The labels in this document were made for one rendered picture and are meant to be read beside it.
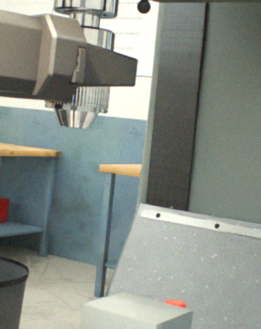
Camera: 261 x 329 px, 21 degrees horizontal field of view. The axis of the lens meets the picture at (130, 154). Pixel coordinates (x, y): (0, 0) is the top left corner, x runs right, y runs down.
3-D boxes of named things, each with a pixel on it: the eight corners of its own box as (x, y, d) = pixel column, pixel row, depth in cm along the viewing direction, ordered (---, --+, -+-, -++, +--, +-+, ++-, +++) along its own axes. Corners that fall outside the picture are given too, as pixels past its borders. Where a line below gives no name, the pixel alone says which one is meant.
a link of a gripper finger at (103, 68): (128, 94, 51) (54, 84, 48) (133, 51, 51) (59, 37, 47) (141, 95, 50) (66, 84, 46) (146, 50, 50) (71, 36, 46)
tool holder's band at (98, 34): (82, 46, 55) (83, 34, 54) (127, 47, 51) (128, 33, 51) (37, 37, 51) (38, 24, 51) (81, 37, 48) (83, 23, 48)
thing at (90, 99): (76, 111, 55) (82, 46, 55) (120, 115, 52) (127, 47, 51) (30, 106, 51) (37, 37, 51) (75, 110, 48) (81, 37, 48)
